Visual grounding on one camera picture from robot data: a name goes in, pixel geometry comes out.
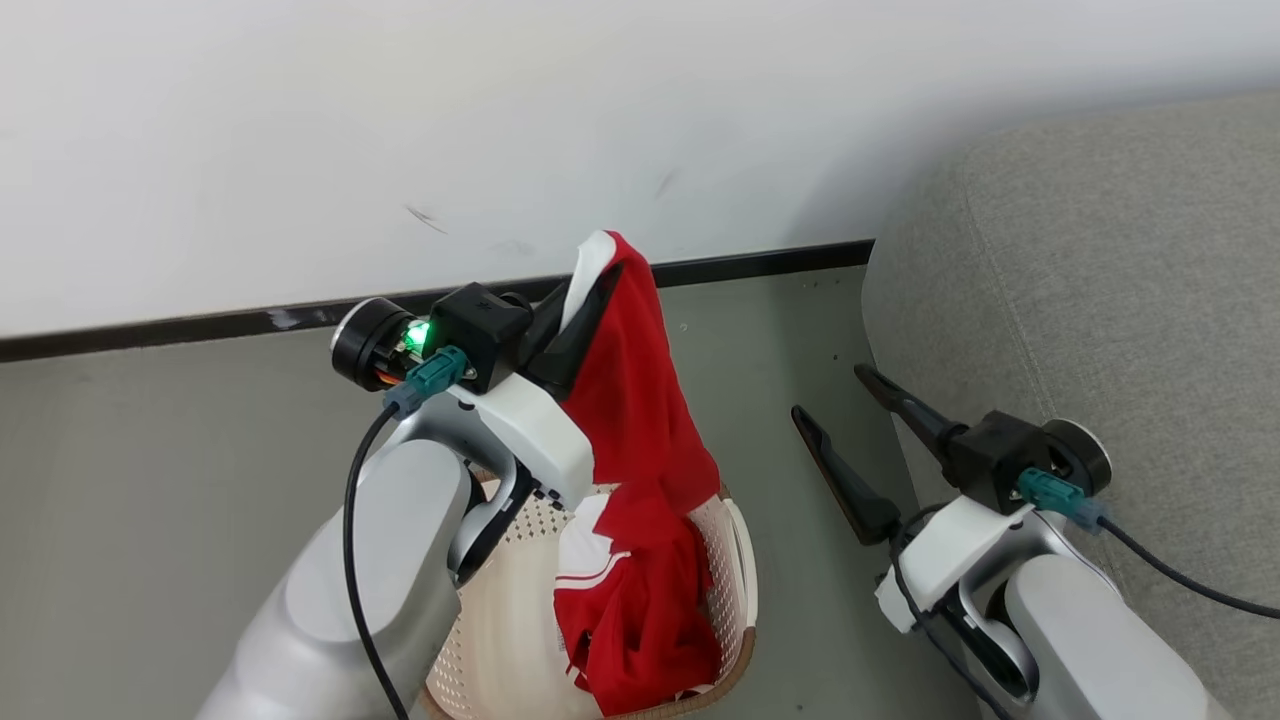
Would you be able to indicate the red and white garment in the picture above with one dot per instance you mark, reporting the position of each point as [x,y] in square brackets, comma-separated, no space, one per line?
[640,420]

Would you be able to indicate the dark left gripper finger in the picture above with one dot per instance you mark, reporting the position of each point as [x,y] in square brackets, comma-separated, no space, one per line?
[575,340]
[548,315]

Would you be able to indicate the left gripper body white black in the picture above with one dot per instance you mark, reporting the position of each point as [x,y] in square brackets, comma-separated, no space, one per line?
[530,440]

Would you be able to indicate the cream perforated laundry basket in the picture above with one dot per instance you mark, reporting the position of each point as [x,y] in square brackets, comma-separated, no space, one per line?
[510,620]

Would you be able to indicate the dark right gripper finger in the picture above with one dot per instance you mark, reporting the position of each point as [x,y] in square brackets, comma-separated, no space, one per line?
[915,412]
[850,490]

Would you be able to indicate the grey fabric sofa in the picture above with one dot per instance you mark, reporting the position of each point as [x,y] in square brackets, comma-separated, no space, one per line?
[1100,280]

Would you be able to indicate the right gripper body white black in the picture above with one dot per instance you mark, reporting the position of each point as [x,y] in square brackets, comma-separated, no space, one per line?
[950,555]

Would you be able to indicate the black wall skirting strip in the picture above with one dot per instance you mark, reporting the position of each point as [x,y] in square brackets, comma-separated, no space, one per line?
[200,327]

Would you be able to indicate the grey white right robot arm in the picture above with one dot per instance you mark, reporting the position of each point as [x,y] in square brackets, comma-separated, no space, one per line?
[1090,640]

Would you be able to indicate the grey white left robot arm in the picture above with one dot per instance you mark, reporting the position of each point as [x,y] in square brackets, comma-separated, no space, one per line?
[420,520]

